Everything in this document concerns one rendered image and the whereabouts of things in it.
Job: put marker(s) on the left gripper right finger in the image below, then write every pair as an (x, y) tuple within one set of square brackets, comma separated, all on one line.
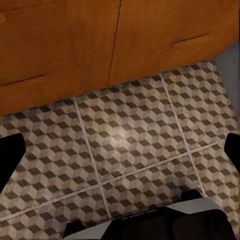
[(232, 149)]

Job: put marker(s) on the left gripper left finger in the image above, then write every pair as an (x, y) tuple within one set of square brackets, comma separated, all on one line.
[(12, 149)]

